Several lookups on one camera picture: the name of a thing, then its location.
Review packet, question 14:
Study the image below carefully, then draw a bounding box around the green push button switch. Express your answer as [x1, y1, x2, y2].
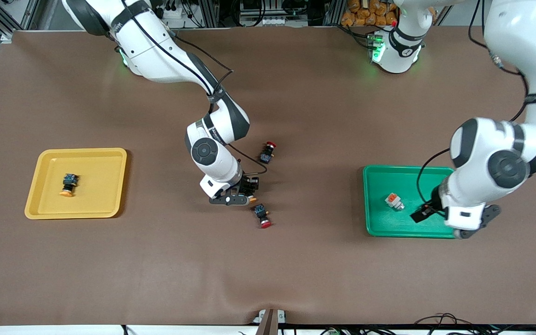
[384, 192, 405, 211]

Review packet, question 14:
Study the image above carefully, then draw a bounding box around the green plastic tray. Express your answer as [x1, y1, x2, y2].
[362, 166, 459, 239]

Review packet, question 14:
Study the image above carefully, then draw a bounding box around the brown table cover mat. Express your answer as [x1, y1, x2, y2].
[0, 26, 536, 326]

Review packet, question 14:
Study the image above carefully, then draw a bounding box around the yellow plastic tray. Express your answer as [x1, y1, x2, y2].
[24, 147, 128, 220]

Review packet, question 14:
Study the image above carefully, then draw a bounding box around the orange packaged items pile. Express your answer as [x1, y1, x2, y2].
[341, 0, 396, 27]

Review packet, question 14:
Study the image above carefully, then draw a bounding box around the red push button switch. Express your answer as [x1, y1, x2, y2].
[253, 203, 273, 229]
[259, 141, 278, 165]

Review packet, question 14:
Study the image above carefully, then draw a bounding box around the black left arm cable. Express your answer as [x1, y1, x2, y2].
[416, 0, 536, 208]

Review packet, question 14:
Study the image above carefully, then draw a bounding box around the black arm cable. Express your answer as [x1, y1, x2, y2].
[416, 0, 536, 208]
[121, 0, 268, 177]

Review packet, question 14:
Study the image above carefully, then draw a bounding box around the black floor cables bundle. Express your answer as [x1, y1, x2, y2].
[412, 313, 536, 335]

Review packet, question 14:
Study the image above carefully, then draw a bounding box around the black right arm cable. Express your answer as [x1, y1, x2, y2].
[121, 0, 268, 177]

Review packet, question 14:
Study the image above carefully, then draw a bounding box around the brown post with grey clamp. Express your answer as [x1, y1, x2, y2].
[253, 308, 287, 335]

